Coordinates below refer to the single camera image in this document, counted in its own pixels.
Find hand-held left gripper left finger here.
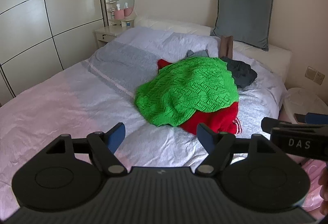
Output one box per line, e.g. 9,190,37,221
46,122,128,177

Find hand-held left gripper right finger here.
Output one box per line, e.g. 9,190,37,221
196,123,272,177

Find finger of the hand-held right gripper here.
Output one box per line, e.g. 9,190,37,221
305,112,328,125
261,117,290,135

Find green knitted vest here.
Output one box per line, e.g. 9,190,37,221
134,57,240,128

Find person's right hand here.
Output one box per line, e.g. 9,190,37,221
318,165,328,215

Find white round stool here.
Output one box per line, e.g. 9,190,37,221
282,87,328,128

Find red knitted sweater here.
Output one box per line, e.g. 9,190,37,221
157,59,242,135

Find pink quilted cloth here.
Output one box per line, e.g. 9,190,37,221
302,157,328,214

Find dark grey garment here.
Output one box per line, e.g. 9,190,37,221
220,56,257,88

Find bed with white pink cover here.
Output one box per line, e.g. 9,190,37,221
0,25,289,214

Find white long pillow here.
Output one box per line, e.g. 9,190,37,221
137,18,293,77

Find grey-blue garment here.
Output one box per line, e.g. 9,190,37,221
186,49,211,61

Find brown stockings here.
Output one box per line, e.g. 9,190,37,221
219,35,233,59

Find cream nightstand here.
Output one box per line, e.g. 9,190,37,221
94,25,136,48

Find grey pillow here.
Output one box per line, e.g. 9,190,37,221
210,0,274,51

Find pink tissue box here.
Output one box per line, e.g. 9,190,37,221
114,4,125,20

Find cream wardrobe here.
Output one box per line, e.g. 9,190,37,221
0,0,108,102

